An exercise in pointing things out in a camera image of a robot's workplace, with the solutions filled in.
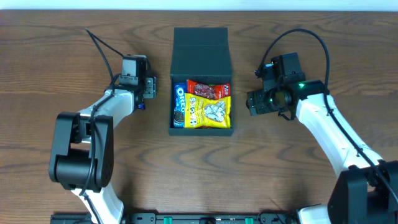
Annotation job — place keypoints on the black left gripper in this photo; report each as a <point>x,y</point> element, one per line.
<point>150,87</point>

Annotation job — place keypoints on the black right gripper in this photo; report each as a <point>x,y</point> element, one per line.
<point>253,103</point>

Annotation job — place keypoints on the purple Dairy Milk bar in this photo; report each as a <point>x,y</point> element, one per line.
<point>141,106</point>

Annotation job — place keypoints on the blue Oreo cookie pack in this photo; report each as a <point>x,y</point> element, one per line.
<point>180,90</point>

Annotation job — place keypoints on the red snack bag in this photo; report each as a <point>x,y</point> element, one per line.
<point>211,92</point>

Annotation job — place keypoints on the dark green gift box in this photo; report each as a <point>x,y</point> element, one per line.
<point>201,55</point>

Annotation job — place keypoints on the yellow nut snack bag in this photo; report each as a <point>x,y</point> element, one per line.
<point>202,112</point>

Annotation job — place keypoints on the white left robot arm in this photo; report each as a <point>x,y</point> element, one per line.
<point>82,155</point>

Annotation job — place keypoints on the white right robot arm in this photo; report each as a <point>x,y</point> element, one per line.
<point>366,189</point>

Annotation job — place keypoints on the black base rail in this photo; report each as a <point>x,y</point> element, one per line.
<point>263,218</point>

